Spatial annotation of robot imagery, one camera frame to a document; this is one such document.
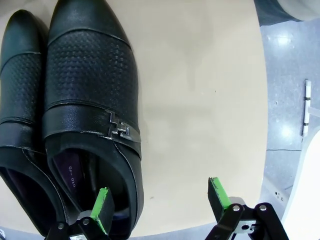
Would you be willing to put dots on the black leather shoe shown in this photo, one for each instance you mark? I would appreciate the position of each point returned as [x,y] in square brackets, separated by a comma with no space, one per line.
[20,87]

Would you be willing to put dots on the white side table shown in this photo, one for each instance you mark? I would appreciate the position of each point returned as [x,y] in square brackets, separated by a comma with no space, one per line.
[307,180]

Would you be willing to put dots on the grey shoe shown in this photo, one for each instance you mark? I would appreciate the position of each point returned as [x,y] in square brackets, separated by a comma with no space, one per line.
[87,75]

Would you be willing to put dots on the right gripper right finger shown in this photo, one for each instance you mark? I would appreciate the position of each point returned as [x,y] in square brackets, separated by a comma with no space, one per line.
[217,200]

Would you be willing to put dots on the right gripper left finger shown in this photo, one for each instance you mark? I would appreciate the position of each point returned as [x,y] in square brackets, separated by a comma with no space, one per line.
[103,207]

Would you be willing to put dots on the white tube with black bands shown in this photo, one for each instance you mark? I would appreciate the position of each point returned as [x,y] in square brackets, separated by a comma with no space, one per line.
[306,107]

